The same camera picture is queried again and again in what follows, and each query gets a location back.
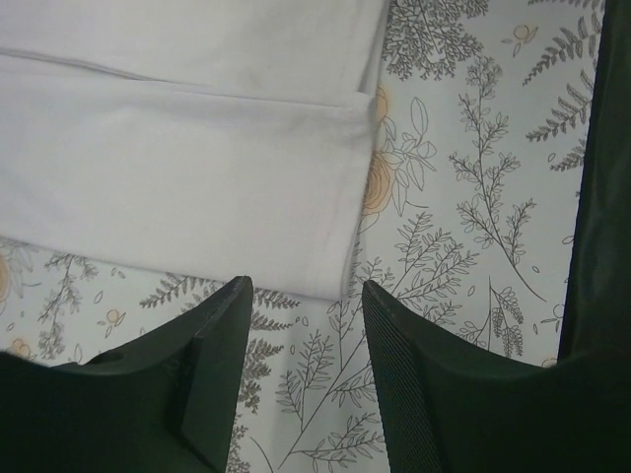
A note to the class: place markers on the black table edge rail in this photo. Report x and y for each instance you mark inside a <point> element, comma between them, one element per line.
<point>597,306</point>

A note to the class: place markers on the floral patterned tablecloth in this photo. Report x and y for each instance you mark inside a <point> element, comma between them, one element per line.
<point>470,211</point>

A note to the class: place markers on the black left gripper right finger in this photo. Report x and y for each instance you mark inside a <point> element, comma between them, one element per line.
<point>450,406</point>

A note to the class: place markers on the white t-shirt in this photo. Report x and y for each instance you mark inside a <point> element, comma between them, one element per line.
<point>204,138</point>

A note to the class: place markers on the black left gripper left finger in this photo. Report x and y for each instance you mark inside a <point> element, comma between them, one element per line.
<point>164,402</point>

